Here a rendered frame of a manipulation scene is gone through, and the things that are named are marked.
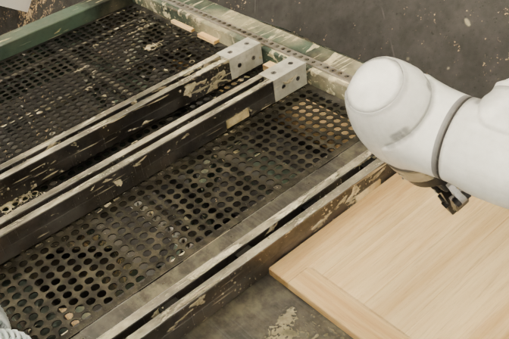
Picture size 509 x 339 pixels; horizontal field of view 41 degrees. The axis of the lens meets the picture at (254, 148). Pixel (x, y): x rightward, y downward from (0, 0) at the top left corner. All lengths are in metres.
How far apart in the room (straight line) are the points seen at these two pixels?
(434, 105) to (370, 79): 0.08
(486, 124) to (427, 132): 0.06
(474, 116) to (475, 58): 1.93
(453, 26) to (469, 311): 1.62
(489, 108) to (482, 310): 0.63
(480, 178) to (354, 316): 0.60
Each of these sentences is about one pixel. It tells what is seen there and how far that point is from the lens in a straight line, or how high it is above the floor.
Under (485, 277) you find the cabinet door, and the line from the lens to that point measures 1.37.
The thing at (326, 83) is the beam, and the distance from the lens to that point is 1.89.
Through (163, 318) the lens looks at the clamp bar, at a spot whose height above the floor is 1.58.
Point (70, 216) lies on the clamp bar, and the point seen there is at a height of 1.52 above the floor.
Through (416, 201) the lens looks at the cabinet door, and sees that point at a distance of 1.51.
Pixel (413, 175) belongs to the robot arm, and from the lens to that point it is 0.89.
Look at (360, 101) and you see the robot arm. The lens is 0.75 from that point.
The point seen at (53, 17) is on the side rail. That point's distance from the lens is 2.53.
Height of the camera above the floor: 2.39
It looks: 47 degrees down
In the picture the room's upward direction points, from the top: 83 degrees counter-clockwise
